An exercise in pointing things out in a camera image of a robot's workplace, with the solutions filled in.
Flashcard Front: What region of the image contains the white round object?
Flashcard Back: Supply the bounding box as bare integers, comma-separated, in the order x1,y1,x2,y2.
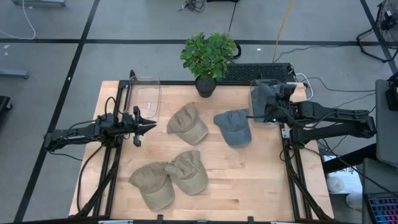
346,192,363,212

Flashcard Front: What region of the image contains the thin black cable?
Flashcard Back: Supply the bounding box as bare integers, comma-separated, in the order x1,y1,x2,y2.
228,0,239,34

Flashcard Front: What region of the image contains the black desk beam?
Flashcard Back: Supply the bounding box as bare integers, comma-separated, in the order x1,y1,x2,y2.
323,142,377,174

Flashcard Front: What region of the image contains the grey flat panel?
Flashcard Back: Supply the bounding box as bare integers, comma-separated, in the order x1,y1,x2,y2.
374,79,398,167

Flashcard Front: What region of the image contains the black cable bundle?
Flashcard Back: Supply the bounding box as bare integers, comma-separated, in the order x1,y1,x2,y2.
178,0,206,13

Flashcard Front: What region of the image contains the clear plastic bin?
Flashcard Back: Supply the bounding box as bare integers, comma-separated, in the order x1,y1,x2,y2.
248,77,289,125
123,74,162,124

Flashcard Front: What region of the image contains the clear plastic cup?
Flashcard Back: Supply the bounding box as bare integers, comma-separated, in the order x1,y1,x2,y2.
326,176,345,194

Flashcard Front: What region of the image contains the green leafy plant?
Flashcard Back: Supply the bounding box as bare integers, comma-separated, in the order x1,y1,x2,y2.
180,32,238,81

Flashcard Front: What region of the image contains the white floor cable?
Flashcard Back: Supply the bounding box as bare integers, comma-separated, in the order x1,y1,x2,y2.
0,0,37,40

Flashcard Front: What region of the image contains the black standing fan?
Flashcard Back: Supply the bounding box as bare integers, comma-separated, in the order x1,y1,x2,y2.
356,0,398,63

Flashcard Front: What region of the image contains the yellow cable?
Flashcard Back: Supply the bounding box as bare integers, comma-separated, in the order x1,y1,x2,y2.
272,0,295,63

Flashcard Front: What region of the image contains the black aluminium table frame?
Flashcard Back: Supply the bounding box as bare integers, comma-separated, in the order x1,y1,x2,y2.
70,70,335,224

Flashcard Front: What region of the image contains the white power cable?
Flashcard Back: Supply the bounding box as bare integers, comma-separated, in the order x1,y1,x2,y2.
295,73,315,101

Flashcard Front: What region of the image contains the grey furniture foot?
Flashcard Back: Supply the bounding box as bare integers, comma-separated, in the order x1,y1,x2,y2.
0,68,30,80
12,0,67,7

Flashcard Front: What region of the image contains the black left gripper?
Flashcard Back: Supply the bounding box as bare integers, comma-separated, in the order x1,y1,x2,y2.
120,105,157,147

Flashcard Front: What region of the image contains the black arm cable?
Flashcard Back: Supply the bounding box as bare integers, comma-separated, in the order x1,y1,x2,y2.
76,144,105,215

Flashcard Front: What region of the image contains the white paper sheet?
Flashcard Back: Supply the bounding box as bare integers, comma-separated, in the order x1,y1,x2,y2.
323,154,363,195

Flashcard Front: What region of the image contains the blue-grey baseball cap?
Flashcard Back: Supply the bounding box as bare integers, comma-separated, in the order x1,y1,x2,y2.
251,80,282,116
213,108,252,147

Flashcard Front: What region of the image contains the black camera device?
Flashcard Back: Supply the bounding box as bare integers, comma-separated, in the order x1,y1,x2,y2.
385,73,398,112

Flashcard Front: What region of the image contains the grey laptop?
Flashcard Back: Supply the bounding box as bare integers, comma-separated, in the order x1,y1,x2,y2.
362,157,398,195

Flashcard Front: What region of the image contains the black chair base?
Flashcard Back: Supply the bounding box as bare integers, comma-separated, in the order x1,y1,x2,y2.
0,95,13,113

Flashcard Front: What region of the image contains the rainbow backlit keyboard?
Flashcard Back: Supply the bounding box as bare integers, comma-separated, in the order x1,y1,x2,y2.
363,192,398,224

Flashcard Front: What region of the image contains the tan baseball cap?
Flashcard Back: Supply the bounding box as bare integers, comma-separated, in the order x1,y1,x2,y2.
164,150,210,196
166,101,210,146
128,161,175,212

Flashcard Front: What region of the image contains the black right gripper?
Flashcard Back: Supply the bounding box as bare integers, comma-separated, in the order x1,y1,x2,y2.
247,83,301,124

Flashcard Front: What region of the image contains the black perforated box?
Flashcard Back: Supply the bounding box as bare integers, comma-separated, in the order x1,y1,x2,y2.
217,63,296,83

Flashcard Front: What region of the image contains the black cable loop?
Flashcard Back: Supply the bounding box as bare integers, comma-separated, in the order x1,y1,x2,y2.
231,40,243,60

